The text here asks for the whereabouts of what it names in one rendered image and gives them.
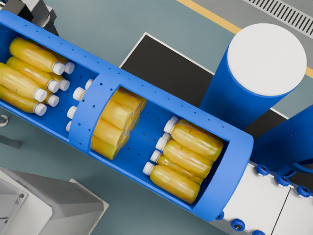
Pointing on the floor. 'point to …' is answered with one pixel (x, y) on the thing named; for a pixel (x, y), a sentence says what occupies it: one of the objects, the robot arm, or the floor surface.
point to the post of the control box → (9, 141)
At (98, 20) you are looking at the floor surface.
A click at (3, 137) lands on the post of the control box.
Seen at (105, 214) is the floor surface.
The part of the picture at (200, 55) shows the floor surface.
